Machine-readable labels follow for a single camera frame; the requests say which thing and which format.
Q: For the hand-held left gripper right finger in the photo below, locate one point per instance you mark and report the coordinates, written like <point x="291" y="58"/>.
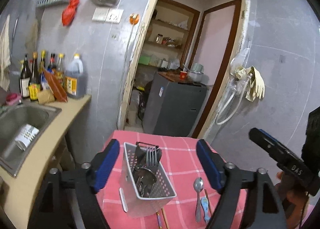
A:
<point x="207" y="166"/>

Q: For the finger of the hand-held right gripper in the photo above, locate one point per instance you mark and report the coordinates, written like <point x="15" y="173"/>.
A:
<point x="270" y="149"/>
<point x="271" y="137"/>

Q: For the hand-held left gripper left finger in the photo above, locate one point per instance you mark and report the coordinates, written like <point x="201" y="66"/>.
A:
<point x="107" y="166"/>

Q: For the metal peeler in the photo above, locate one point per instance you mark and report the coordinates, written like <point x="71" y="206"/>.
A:
<point x="140" y="154"/>

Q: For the white perforated utensil holder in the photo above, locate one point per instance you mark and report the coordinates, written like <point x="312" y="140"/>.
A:
<point x="160" y="184"/>

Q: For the person's right hand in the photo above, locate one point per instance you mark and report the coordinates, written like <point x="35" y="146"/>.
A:
<point x="292" y="196"/>

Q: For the pink checked tablecloth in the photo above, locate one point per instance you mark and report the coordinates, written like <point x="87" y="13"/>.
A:
<point x="180" y="149"/>

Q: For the pale rubber gloves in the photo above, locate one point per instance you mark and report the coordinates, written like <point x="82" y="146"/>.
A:
<point x="256" y="84"/>

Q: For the grey cabinet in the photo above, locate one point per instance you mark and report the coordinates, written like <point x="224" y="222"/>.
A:
<point x="175" y="109"/>

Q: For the beige kitchen counter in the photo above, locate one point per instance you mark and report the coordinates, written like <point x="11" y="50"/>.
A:
<point x="70" y="111"/>

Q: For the white perforated drainer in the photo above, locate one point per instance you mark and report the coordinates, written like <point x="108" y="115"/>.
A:
<point x="27" y="135"/>

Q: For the clear bag beside gloves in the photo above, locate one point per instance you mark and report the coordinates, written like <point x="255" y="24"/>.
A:
<point x="238" y="56"/>

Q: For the brown paper packet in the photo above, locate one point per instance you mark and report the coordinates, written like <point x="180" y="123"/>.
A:
<point x="46" y="97"/>

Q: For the metal pot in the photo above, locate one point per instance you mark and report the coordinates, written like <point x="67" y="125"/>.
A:
<point x="196" y="74"/>

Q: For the large dark oil jug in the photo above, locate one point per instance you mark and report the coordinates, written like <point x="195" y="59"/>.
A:
<point x="75" y="79"/>

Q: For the red cup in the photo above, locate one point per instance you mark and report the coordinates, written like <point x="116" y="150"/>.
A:
<point x="183" y="75"/>

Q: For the orange snack packet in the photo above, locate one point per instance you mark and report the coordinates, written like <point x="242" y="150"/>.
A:
<point x="56" y="86"/>

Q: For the stainless steel sink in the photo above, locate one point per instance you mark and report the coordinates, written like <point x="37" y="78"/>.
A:
<point x="20" y="124"/>

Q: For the wooden cutting board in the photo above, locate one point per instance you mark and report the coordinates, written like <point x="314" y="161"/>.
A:
<point x="170" y="75"/>

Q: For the blue white packet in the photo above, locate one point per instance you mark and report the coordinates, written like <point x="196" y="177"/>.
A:
<point x="45" y="83"/>

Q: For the yellow capped sauce bottle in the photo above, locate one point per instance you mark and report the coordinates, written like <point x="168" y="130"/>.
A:
<point x="60" y="69"/>

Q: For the dark bottle yellow label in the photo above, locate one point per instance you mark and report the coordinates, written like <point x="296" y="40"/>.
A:
<point x="34" y="86"/>

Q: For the green box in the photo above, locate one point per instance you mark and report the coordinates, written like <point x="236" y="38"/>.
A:
<point x="145" y="59"/>

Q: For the pink scrub brush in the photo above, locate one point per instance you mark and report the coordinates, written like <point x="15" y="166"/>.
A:
<point x="13" y="99"/>

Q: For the red capped sauce bottle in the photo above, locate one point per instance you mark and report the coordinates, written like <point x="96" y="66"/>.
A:
<point x="52" y="64"/>

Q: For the glass jar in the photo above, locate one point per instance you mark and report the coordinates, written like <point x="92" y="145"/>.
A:
<point x="159" y="38"/>

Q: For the wooden shelf unit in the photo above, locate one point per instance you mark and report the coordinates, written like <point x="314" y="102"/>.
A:
<point x="172" y="25"/>

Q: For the beige hanging towel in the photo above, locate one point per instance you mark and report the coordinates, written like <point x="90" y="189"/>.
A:
<point x="4" y="56"/>

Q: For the red plastic bag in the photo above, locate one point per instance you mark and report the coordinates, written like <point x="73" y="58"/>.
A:
<point x="70" y="11"/>

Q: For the hanging metal tool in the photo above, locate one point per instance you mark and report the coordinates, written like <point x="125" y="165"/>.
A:
<point x="15" y="29"/>

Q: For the wooden door frame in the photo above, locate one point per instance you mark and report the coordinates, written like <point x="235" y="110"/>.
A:
<point x="140" y="44"/>

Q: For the orange wall hook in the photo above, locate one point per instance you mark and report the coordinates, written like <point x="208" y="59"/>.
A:
<point x="134" y="18"/>

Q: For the white wall socket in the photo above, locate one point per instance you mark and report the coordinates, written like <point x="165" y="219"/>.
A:
<point x="115" y="16"/>

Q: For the white wall switch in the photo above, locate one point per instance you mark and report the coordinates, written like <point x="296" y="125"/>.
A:
<point x="99" y="14"/>

